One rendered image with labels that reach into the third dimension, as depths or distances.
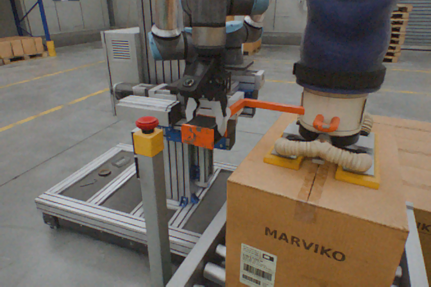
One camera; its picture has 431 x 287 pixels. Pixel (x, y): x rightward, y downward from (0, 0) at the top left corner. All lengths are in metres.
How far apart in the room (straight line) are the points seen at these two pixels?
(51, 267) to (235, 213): 1.40
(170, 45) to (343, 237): 0.89
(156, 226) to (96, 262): 0.91
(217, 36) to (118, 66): 1.06
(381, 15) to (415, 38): 10.33
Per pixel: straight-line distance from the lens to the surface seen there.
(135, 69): 1.58
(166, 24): 1.17
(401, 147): 2.14
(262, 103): 0.90
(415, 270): 1.19
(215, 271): 1.07
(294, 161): 0.83
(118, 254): 1.95
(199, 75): 0.62
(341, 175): 0.81
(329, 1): 0.78
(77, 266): 1.97
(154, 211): 1.04
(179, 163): 1.71
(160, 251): 1.15
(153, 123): 0.89
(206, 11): 0.64
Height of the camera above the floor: 1.37
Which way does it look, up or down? 23 degrees down
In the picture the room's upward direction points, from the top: straight up
